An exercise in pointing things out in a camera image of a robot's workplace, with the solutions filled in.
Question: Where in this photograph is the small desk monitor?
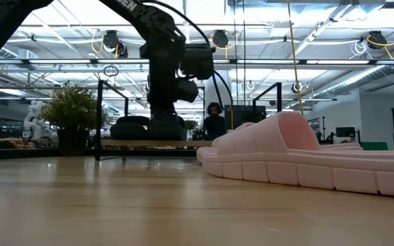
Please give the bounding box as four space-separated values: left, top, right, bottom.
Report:
334 126 357 139

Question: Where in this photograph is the silver ceiling duct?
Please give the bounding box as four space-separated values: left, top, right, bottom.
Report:
313 64 389 99

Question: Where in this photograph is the green board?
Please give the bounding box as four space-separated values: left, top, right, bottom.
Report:
360 141 390 152

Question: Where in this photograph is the black ceiling cable reel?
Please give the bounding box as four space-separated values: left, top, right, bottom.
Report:
367 29 389 51
101 29 129 59
211 29 230 50

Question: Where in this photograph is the pink rubber slide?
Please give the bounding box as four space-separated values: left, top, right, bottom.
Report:
196 111 394 199
239 121 365 152

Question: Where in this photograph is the yellow hanging cable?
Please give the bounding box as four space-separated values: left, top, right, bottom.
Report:
287 0 306 116

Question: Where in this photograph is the person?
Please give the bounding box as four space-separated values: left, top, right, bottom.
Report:
202 101 228 141

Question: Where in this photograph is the black metal shoe shelf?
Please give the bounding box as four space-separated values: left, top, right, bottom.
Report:
94 79 283 163

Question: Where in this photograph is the white robot figure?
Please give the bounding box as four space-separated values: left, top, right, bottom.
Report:
23 99 48 141

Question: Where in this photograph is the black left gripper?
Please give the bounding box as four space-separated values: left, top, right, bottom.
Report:
146 77 200 118

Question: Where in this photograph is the round ceiling ring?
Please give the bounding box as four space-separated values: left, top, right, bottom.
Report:
103 65 120 79

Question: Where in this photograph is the overhead light bar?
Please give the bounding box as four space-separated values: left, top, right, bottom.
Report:
0 58 394 66

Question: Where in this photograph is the green potted plant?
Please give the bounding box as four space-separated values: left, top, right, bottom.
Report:
38 85 103 157

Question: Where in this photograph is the black hanging cable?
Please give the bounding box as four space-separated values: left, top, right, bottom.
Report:
233 0 239 107
241 0 248 107

